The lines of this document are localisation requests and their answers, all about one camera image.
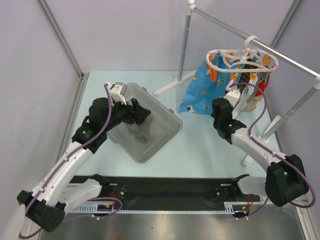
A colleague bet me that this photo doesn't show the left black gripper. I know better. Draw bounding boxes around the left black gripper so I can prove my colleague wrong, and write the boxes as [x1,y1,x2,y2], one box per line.
[102,96,151,132]

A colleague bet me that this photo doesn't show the grey sock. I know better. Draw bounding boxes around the grey sock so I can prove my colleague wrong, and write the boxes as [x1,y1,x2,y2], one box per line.
[125,114,154,143]

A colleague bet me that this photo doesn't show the white black striped sock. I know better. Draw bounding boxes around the white black striped sock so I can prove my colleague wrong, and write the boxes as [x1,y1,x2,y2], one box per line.
[225,81,249,119]

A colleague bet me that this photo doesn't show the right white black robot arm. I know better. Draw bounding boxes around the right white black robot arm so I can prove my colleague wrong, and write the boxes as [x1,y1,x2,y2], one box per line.
[212,98,310,207]

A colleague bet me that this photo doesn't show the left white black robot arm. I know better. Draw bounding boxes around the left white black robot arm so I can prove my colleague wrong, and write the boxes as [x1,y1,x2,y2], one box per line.
[17,97,151,233]

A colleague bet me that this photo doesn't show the white round clip hanger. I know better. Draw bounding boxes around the white round clip hanger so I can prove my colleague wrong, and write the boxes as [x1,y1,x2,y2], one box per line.
[205,35,279,73]

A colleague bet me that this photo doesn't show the clear grey plastic bin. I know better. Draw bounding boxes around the clear grey plastic bin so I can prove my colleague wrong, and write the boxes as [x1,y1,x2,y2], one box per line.
[106,82,183,163]

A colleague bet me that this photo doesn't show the blue cartoon print sock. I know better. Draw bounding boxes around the blue cartoon print sock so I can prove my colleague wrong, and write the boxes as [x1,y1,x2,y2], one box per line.
[178,60,242,116]

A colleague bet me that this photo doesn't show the orange clothes clip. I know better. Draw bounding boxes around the orange clothes clip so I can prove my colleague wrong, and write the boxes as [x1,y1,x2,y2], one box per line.
[206,64,218,83]
[229,72,239,86]

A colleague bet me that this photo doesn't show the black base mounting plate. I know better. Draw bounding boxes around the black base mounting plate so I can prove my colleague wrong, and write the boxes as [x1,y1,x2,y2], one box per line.
[67,176,266,212]

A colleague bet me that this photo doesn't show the brown striped sock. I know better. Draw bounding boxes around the brown striped sock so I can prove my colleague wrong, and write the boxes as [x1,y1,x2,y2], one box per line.
[237,64,257,93]

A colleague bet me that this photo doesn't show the beige sock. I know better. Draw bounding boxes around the beige sock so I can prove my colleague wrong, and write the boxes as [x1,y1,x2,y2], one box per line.
[242,95,263,113]

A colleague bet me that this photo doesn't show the white metal drying rack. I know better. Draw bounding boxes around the white metal drying rack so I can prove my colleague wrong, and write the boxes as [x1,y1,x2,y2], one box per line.
[152,0,320,167]

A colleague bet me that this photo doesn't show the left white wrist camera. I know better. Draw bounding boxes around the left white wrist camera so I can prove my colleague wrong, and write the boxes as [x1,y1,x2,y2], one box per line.
[104,82,127,105]

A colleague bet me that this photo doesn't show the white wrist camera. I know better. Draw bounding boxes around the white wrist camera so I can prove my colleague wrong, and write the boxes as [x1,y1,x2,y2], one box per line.
[223,89,241,108]
[104,82,127,105]

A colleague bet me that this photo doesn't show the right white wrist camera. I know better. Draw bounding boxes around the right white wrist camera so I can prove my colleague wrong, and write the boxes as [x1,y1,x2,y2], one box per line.
[223,89,241,108]

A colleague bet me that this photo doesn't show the white slotted cable duct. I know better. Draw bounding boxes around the white slotted cable duct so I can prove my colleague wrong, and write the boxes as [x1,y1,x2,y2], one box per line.
[71,203,114,214]

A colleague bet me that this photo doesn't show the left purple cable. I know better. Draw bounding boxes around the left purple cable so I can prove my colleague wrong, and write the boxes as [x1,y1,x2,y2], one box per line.
[17,83,123,239]

